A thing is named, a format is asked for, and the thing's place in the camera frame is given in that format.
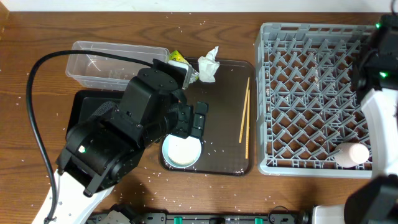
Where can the yellow green snack wrapper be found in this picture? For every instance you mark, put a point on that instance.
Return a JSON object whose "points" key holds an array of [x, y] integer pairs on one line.
{"points": [[177, 60]]}

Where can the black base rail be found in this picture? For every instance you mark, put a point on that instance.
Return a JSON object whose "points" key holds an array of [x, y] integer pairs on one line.
{"points": [[126, 214]]}

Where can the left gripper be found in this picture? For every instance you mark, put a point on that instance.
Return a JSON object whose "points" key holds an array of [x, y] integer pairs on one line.
{"points": [[189, 119]]}

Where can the wooden chopstick right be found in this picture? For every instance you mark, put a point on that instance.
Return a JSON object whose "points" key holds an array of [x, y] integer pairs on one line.
{"points": [[247, 126]]}

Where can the black plastic tray bin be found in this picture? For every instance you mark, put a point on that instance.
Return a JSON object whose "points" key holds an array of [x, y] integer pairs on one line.
{"points": [[85, 103]]}

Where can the brown serving tray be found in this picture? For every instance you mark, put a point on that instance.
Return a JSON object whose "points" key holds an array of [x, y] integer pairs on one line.
{"points": [[224, 148]]}

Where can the wooden chopstick left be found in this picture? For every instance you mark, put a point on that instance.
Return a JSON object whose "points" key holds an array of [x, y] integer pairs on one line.
{"points": [[244, 111]]}

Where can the crumpled white tissue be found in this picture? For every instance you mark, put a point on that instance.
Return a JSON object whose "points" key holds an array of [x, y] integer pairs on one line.
{"points": [[208, 66]]}

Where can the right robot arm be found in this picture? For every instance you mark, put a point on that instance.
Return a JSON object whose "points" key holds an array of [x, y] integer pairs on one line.
{"points": [[375, 82]]}

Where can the pink cup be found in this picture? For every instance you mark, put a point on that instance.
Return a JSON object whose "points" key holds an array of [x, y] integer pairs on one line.
{"points": [[351, 154]]}

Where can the grey dishwasher rack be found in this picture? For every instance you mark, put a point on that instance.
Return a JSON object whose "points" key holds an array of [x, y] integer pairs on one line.
{"points": [[306, 105]]}

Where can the light blue rice bowl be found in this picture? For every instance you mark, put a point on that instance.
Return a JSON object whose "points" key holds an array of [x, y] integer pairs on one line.
{"points": [[179, 152]]}

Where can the wooden chopstick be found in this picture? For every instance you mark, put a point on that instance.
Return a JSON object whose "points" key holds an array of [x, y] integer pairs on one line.
{"points": [[244, 111], [247, 126]]}

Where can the clear plastic container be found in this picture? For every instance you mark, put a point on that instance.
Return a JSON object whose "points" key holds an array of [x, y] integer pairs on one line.
{"points": [[92, 71]]}

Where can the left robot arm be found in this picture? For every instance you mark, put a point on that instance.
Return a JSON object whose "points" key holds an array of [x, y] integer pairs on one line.
{"points": [[102, 149]]}

